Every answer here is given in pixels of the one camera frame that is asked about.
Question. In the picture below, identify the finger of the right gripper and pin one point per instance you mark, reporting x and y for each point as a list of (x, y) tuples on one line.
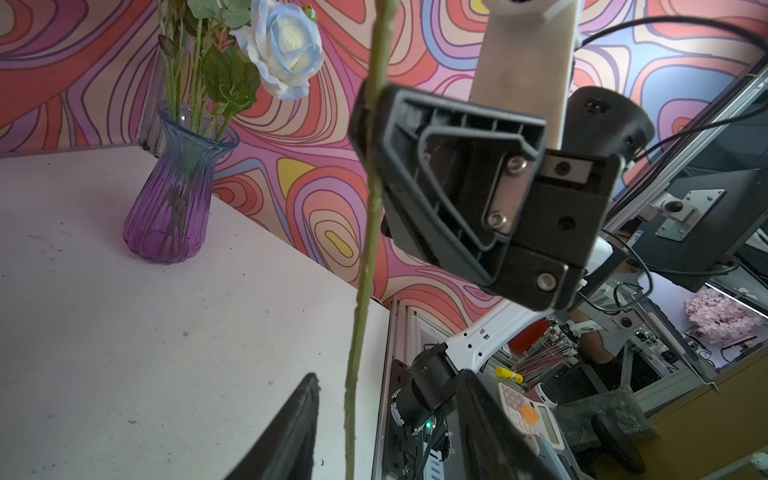
[(440, 161)]

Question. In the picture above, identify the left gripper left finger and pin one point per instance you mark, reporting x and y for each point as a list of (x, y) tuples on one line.
[(285, 449)]

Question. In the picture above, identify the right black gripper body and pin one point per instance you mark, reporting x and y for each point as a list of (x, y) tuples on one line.
[(551, 209)]

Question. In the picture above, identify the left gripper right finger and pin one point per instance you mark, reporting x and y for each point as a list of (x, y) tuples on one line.
[(492, 448)]

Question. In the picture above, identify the small pink rosebud stem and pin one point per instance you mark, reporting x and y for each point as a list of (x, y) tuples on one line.
[(374, 86)]

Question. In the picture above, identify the white blue-edged rose stem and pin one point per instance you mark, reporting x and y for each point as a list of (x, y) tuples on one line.
[(256, 45)]

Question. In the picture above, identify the purple blue glass vase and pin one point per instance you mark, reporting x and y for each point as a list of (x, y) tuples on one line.
[(169, 220)]

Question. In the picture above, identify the peach peony flower stem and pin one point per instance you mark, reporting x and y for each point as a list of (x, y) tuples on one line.
[(177, 25)]

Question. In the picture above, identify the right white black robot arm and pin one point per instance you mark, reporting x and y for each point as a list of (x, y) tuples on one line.
[(434, 373)]

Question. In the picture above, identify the white desk calculator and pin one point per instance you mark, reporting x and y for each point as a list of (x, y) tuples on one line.
[(531, 417)]

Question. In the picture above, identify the yellow marker pen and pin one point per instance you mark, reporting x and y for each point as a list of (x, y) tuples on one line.
[(506, 374)]

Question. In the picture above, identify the pink blossom bunch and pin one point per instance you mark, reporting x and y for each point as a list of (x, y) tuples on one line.
[(720, 319)]

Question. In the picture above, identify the black monitor with mount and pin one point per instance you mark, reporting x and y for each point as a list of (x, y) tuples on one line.
[(727, 207)]

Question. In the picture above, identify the aluminium front rail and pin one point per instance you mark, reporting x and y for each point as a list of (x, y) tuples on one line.
[(410, 334)]

